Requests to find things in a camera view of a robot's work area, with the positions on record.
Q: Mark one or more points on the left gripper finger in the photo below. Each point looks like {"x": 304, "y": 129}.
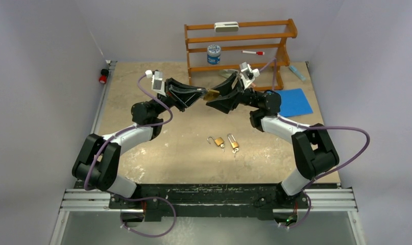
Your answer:
{"x": 177, "y": 87}
{"x": 185, "y": 100}

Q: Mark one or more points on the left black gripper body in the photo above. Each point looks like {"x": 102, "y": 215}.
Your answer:
{"x": 167, "y": 96}

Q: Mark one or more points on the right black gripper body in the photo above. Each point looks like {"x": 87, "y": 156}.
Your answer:
{"x": 250, "y": 96}

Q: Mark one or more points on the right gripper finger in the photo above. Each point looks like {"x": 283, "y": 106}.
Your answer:
{"x": 225, "y": 103}
{"x": 231, "y": 84}

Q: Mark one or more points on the large brass padlock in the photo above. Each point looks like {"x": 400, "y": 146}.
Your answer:
{"x": 211, "y": 95}

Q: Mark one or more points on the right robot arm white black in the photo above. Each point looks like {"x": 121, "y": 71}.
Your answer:
{"x": 313, "y": 148}

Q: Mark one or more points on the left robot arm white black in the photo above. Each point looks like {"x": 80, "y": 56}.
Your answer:
{"x": 98, "y": 159}

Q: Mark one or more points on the key in long padlock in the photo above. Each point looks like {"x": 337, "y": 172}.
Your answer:
{"x": 234, "y": 151}

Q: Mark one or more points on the grey stapler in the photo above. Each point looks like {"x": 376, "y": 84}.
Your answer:
{"x": 226, "y": 73}

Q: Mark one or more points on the blue white jar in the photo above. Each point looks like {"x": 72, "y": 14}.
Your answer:
{"x": 213, "y": 54}

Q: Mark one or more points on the white red marker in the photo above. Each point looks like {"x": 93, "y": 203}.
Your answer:
{"x": 259, "y": 53}

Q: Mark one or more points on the long shackle brass padlock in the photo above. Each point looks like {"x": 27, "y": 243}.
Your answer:
{"x": 232, "y": 140}

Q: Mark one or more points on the orange wooden shelf rack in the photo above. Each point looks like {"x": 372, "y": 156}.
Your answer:
{"x": 251, "y": 36}

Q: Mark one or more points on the light blue eraser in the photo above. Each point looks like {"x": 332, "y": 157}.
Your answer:
{"x": 296, "y": 72}

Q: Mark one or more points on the white rectangular box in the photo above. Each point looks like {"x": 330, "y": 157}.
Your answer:
{"x": 225, "y": 27}

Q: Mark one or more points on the red emergency stop button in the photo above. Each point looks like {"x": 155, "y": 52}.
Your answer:
{"x": 104, "y": 74}

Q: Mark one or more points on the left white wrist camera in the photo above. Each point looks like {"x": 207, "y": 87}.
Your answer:
{"x": 158, "y": 84}

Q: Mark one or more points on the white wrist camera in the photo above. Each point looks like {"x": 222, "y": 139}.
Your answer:
{"x": 158, "y": 84}
{"x": 247, "y": 74}

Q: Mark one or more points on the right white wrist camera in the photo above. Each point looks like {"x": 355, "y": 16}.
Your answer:
{"x": 247, "y": 74}

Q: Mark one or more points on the black base frame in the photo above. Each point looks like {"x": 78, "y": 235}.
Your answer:
{"x": 153, "y": 202}

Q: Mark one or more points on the aluminium rail frame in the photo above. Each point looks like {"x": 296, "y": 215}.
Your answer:
{"x": 79, "y": 199}

